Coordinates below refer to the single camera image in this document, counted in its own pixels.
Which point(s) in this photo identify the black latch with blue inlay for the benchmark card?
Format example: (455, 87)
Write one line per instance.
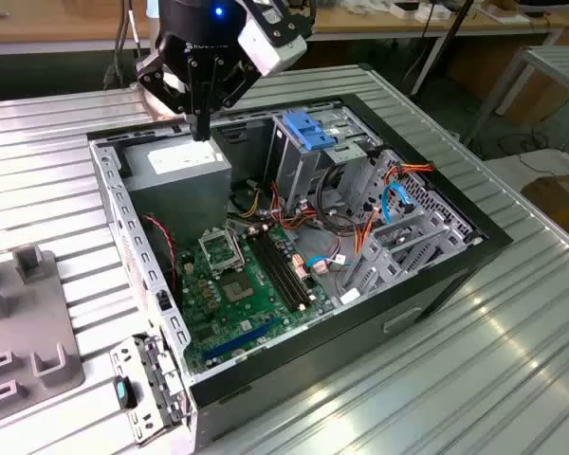
(120, 392)

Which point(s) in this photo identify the metal frame slat table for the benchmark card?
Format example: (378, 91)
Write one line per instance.
(559, 61)

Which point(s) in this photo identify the long wooden desk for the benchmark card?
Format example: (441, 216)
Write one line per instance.
(52, 21)

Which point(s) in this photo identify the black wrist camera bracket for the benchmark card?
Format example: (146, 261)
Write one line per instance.
(289, 21)

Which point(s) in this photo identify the brown cardboard box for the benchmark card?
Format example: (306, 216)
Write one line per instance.
(564, 199)

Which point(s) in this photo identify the grey power supply unit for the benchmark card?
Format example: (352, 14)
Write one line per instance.
(180, 199)

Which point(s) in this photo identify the green motherboard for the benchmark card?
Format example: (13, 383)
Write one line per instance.
(265, 313)

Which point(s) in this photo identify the black slanted pole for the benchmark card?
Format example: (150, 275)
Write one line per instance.
(443, 45)

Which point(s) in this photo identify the grey disk bay cage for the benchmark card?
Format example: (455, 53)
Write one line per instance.
(381, 270)

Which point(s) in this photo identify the black open PC case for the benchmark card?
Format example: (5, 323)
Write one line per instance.
(360, 351)

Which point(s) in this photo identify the black RAM slot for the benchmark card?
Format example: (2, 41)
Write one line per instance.
(293, 272)
(286, 272)
(279, 272)
(272, 272)

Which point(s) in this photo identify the grey optical drive cage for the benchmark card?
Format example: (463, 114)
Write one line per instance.
(291, 170)

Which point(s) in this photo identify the metal expansion bracket cover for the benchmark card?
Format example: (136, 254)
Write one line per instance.
(123, 355)

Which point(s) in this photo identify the flat cardboard tray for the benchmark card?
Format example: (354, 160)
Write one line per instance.
(507, 16)

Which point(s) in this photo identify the CPU socket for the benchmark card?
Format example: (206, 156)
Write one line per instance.
(237, 286)

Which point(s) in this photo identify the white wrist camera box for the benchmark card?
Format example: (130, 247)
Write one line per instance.
(270, 52)

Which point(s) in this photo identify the blue plastic drive latch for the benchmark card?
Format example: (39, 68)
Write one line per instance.
(308, 132)

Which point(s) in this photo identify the blue expansion slot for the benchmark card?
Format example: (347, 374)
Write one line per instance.
(242, 339)

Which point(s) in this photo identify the brown cardboard boxes stack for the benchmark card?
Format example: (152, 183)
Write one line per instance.
(483, 66)

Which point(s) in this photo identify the black and white small box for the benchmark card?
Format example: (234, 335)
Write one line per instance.
(403, 9)

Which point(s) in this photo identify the grey parts rack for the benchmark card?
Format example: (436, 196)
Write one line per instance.
(28, 308)

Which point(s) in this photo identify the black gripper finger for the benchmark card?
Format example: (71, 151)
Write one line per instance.
(237, 85)
(152, 78)

